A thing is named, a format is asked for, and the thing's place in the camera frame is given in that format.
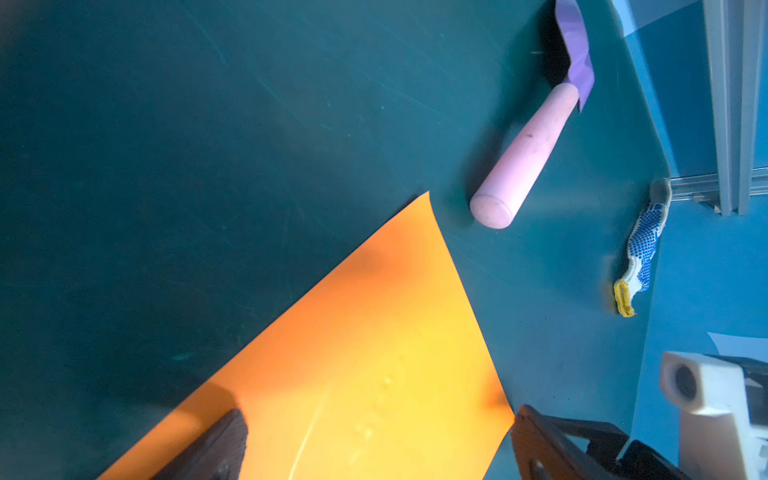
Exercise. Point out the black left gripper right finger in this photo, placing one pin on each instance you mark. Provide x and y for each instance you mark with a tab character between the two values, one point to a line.
542	451

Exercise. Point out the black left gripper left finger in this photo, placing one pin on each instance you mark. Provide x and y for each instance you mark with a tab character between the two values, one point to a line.
217	454

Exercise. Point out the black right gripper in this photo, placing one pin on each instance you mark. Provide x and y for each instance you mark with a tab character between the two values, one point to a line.
620	456

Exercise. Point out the orange square paper sheet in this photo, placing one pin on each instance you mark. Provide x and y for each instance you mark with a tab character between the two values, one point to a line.
380	371

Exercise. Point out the blue dotted glove right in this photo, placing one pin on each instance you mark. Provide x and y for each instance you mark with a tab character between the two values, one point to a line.
642	246

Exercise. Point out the purple pink toy spatula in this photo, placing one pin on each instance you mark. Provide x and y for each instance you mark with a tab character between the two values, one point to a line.
569	69

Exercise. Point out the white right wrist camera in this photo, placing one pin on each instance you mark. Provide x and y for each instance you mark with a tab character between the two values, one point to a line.
723	414

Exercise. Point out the horizontal aluminium frame rail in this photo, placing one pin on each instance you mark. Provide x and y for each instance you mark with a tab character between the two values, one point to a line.
705	188

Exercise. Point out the right aluminium frame post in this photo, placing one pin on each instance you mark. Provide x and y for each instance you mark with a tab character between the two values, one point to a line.
735	43

